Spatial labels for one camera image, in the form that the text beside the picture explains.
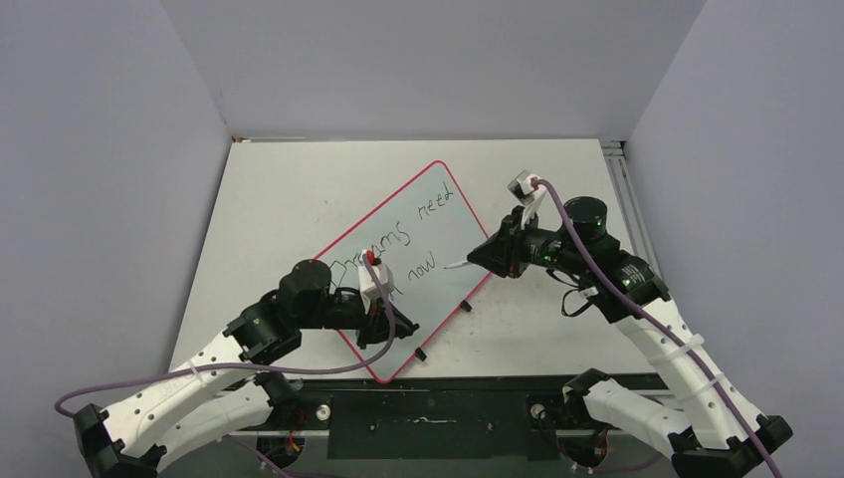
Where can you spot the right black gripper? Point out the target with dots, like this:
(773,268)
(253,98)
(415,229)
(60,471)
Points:
(503,252)

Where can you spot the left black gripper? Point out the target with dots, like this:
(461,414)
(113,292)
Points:
(374,327)

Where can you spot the black whiteboard marker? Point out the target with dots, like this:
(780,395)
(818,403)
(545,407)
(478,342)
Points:
(457,265)

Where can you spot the pink-framed whiteboard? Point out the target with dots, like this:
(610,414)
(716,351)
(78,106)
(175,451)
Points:
(420,232)

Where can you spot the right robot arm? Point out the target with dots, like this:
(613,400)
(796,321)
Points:
(714,431)

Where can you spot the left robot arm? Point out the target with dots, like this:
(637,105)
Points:
(233,383)

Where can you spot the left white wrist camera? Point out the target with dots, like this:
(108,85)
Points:
(375,280)

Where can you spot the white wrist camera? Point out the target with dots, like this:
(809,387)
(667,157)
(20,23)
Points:
(529,194)
(375,280)

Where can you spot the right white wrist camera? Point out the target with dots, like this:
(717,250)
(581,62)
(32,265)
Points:
(529,194)

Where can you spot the aluminium rail right side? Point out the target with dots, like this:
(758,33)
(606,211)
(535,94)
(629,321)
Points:
(631,211)

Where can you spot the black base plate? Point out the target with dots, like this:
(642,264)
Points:
(427,418)

